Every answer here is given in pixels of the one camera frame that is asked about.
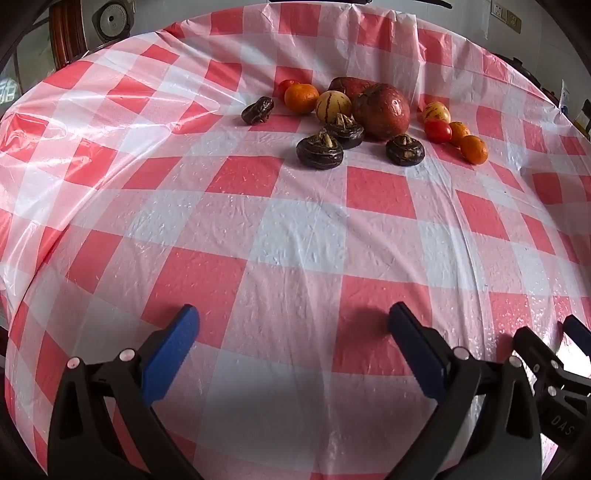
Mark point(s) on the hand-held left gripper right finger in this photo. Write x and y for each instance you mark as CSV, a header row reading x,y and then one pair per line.
x,y
415,350

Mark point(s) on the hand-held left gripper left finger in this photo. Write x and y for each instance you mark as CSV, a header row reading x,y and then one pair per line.
x,y
171,348

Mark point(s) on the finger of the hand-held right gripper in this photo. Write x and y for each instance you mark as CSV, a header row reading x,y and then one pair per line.
x,y
538,355
579,333

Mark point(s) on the red tomato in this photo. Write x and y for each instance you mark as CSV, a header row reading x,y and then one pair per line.
x,y
285,87
437,131

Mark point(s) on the yellow striped pepino melon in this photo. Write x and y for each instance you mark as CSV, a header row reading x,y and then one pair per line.
x,y
436,112
332,106

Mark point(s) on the dark red pomegranate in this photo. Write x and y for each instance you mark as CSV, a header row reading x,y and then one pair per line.
x,y
381,110
350,86

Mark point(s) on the red white checkered tablecloth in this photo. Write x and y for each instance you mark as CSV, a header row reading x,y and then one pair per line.
x,y
295,240

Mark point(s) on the dark water chestnut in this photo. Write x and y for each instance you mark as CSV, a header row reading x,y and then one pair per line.
x,y
319,151
346,131
405,150
257,111

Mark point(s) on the orange tangerine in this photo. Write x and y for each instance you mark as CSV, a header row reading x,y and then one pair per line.
x,y
474,149
301,98
459,131

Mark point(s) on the dark bottle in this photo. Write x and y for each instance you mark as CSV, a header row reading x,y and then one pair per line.
x,y
585,114

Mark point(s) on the white bottle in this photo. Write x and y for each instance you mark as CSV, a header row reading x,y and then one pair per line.
x,y
564,97

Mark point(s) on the dark clay pot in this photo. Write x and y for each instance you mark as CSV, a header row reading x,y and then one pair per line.
x,y
516,63

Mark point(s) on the wooden framed glass door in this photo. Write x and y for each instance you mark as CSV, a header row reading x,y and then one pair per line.
x,y
69,32

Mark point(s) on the grey rice cooker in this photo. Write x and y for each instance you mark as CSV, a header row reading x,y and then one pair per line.
x,y
113,18

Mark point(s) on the beige wall socket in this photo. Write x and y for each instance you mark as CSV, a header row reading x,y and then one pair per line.
x,y
513,21

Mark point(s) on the white wall socket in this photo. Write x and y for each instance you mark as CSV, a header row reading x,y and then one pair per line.
x,y
497,8

